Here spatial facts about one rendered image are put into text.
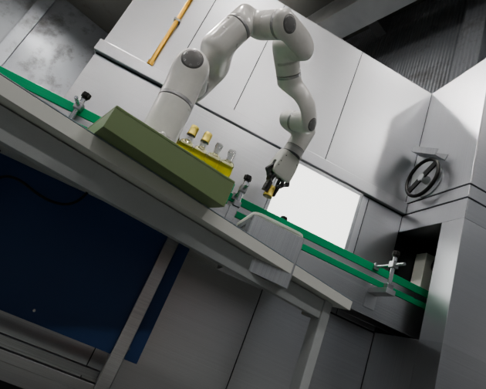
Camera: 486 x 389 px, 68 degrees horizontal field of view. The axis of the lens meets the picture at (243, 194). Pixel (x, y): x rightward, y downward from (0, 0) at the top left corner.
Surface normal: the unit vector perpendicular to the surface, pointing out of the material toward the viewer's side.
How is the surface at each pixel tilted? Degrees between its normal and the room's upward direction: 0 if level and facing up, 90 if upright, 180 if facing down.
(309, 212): 90
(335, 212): 90
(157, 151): 90
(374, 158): 90
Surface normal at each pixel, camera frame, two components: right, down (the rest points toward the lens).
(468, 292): 0.29, -0.26
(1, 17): 0.60, -0.07
